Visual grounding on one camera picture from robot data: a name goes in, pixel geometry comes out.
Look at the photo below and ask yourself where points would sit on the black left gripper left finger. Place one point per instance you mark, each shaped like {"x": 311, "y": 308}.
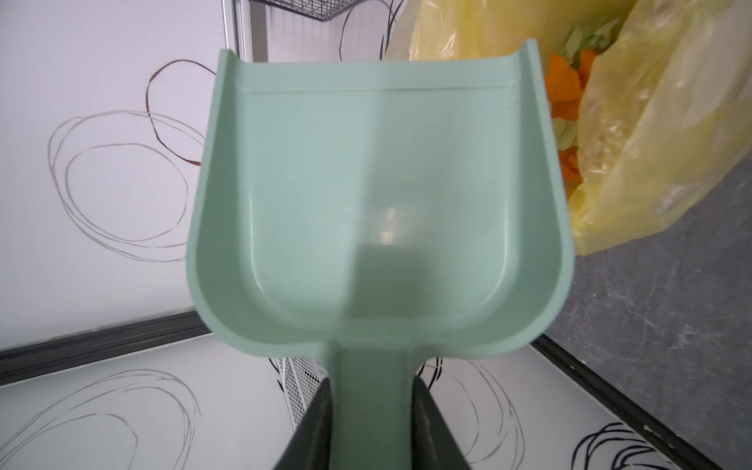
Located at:
{"x": 309, "y": 448}

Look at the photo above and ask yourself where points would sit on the orange paper scrap front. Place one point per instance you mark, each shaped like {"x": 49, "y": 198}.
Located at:
{"x": 568, "y": 160}

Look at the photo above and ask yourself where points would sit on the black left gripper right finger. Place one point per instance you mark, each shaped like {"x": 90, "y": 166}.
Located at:
{"x": 432, "y": 445}

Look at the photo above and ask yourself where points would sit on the orange paper scrap near bin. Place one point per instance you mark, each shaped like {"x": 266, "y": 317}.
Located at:
{"x": 564, "y": 89}

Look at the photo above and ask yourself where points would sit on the black wire basket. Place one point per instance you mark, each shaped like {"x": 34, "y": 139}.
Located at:
{"x": 318, "y": 10}

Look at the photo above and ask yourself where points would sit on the beige bin with yellow bag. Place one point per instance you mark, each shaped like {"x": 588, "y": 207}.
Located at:
{"x": 666, "y": 109}

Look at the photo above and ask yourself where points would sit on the green dustpan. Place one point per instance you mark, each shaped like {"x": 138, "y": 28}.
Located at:
{"x": 372, "y": 216}

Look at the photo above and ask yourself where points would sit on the green paper scrap front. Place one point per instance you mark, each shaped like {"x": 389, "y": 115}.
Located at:
{"x": 597, "y": 38}

